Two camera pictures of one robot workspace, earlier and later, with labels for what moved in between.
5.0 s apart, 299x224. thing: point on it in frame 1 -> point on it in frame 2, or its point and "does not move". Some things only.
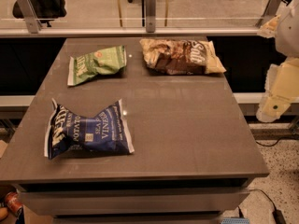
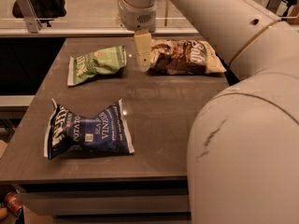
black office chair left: (46, 1) does not move
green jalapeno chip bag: (107, 61) does not move
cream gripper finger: (281, 89) -> (143, 19)
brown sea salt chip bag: (181, 57) does not move
